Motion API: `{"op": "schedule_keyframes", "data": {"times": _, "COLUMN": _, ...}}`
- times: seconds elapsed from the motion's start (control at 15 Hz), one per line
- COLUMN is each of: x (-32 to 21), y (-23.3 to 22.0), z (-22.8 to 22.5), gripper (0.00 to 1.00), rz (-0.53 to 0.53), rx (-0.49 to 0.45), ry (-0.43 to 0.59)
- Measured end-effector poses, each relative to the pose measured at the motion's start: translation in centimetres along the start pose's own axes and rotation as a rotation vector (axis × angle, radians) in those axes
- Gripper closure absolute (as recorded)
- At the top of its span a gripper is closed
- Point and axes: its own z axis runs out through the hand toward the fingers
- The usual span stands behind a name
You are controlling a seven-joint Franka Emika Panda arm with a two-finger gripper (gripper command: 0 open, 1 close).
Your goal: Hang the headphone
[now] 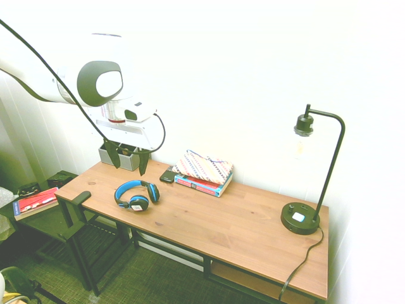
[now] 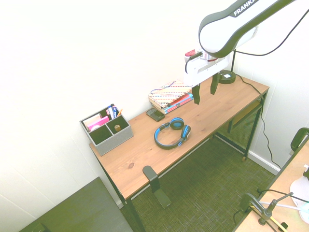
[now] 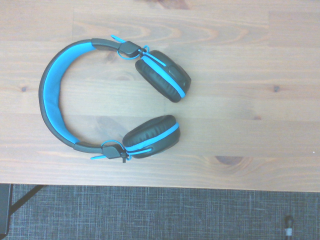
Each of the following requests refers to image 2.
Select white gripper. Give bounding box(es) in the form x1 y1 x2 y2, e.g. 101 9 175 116
183 56 229 105

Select blue black headphones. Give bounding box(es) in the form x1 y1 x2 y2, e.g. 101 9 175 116
154 117 192 151

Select white rounded robot base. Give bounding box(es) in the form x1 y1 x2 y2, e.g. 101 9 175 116
289 164 309 206

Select black headphone hanger clamp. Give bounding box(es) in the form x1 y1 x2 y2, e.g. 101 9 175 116
142 165 172 210

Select black desk lamp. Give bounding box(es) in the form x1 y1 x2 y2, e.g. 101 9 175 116
218 50 237 85

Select red blue book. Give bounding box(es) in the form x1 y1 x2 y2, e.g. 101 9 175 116
159 92 195 115

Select colourful patterned pouch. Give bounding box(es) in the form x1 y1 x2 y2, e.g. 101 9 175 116
148 79 194 110

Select black smartphone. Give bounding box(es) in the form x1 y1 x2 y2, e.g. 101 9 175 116
145 108 166 122

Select blue capped marker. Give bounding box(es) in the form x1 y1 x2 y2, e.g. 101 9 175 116
107 103 117 119

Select grey fabric desk organizer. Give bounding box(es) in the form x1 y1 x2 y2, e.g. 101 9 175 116
79 103 134 156

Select black table clamp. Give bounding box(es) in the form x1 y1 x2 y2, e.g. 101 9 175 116
239 192 261 215
289 127 309 152

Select pink sticky notes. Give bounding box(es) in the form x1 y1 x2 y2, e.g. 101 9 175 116
86 116 110 132

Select beige notepad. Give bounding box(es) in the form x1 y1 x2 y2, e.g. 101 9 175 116
83 113 102 129

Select light wooden robot table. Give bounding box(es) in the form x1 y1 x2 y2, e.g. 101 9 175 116
234 144 309 232

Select wooden desk black frame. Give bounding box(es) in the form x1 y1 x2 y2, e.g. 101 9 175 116
89 72 270 232

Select red white wrist camera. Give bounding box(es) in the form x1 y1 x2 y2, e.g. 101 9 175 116
184 49 208 62

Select black lamp cable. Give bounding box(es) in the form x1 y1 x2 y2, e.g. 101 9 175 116
235 73 282 170

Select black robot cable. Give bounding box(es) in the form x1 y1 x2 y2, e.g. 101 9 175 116
185 1 309 73

